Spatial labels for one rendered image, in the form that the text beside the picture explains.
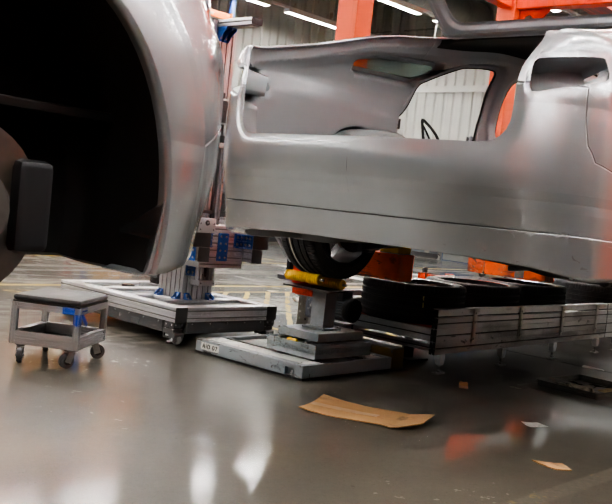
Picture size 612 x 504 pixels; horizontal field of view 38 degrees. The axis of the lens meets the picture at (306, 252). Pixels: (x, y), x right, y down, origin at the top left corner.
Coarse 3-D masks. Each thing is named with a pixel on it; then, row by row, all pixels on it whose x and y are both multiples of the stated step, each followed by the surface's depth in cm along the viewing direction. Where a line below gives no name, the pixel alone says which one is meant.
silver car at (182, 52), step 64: (0, 0) 177; (64, 0) 169; (128, 0) 163; (192, 0) 181; (0, 64) 180; (64, 64) 186; (128, 64) 173; (192, 64) 181; (0, 128) 158; (64, 128) 192; (128, 128) 182; (192, 128) 184; (0, 192) 154; (64, 192) 194; (128, 192) 187; (192, 192) 190; (0, 256) 161; (64, 256) 200; (128, 256) 185
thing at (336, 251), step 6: (324, 246) 489; (336, 246) 530; (330, 252) 523; (336, 252) 525; (342, 252) 523; (348, 252) 521; (354, 252) 519; (360, 252) 516; (330, 258) 494; (336, 258) 517; (342, 258) 516; (348, 258) 514; (354, 258) 513; (342, 264) 502; (348, 264) 506
